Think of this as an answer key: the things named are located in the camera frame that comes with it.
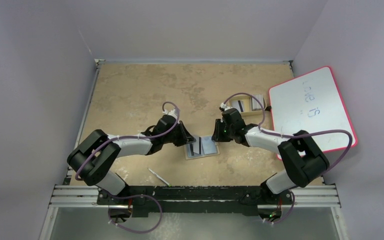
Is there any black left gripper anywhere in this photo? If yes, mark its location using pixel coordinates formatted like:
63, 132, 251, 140
162, 120, 195, 147

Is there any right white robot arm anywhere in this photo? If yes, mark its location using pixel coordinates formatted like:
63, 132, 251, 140
211, 106, 330, 204

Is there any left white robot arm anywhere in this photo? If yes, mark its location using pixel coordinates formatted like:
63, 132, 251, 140
67, 114, 196, 205

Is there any stack of white cards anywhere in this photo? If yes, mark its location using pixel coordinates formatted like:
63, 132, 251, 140
231, 94, 265, 113

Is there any beige oval card tray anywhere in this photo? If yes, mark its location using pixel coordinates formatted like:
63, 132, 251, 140
227, 94, 267, 117

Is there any silver pen on table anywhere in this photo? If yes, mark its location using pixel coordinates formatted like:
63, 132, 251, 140
148, 168, 172, 187

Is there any pink framed whiteboard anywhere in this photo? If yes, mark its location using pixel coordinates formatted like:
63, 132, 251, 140
268, 66, 359, 147

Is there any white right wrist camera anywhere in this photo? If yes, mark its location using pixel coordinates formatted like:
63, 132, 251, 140
219, 102, 232, 112

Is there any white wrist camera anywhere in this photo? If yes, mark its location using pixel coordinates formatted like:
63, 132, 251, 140
163, 108, 179, 118
219, 102, 232, 112

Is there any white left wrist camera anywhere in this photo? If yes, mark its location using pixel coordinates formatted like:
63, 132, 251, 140
163, 108, 179, 118

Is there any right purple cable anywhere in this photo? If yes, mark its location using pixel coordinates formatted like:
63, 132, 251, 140
220, 92, 354, 226

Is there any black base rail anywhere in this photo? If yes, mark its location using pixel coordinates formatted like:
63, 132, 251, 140
97, 185, 293, 218

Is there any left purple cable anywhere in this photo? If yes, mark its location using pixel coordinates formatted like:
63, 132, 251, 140
74, 101, 182, 181

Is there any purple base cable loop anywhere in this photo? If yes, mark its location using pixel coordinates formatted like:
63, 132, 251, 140
107, 193, 165, 234

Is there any aluminium frame rail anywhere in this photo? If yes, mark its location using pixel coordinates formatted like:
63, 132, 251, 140
48, 185, 341, 208

